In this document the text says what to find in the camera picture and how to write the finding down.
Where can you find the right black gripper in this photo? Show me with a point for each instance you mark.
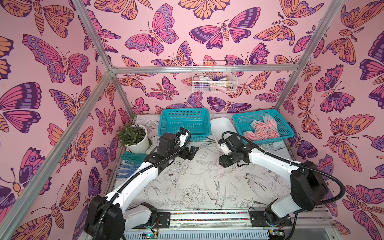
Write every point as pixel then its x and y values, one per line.
pixel 229 159

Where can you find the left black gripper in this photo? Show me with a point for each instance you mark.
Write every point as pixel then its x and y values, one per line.
pixel 190 154

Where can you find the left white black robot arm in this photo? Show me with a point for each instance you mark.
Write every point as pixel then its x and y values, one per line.
pixel 110 216

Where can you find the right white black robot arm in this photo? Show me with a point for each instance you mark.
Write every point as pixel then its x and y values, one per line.
pixel 310 187

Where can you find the left teal plastic basket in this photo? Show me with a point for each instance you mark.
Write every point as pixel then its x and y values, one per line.
pixel 197 121

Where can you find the white plastic tray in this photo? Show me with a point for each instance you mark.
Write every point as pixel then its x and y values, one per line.
pixel 219 126

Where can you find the netted apple in basket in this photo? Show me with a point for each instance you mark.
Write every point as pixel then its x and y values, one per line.
pixel 261 134
pixel 273 134
pixel 270 122

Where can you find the potted green plant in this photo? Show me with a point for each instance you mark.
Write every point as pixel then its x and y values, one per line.
pixel 134 137

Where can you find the blue dotted work glove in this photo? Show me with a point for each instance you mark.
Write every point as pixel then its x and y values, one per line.
pixel 126 169

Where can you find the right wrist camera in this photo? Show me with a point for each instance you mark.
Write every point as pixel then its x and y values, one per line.
pixel 224 147

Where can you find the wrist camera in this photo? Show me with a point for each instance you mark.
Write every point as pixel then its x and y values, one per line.
pixel 224 147
pixel 183 136

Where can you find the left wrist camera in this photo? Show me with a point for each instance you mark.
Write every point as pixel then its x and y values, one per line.
pixel 183 136

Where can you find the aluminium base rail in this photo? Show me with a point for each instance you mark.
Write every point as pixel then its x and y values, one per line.
pixel 242 224

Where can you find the white wire wall basket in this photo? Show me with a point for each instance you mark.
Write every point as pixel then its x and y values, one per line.
pixel 214 78

